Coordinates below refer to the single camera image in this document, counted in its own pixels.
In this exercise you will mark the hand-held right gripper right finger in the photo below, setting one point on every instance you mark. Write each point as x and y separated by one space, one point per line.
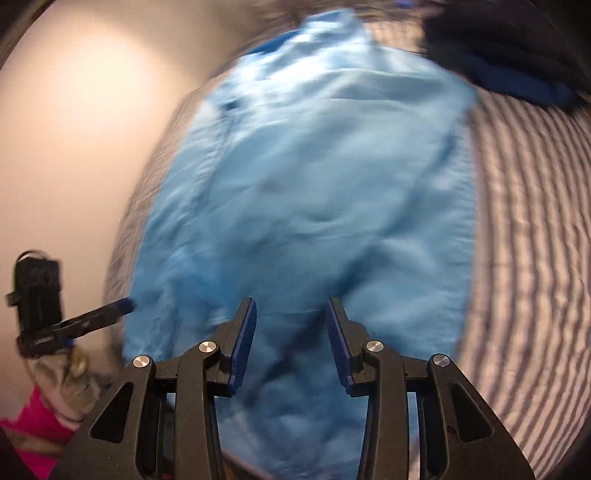
337 341

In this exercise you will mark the navy padded jacket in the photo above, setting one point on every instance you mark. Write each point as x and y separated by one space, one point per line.
498 41

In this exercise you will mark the person's left hand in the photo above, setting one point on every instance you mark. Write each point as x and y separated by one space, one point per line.
64 387

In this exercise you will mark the light blue work coat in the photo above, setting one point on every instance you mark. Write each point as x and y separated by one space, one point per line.
314 184

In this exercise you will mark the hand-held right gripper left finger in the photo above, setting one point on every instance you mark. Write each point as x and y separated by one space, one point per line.
242 341

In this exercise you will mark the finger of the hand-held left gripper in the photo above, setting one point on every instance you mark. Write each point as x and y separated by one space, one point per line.
92 318

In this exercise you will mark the royal blue garment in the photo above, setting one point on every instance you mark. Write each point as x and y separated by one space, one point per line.
521 87

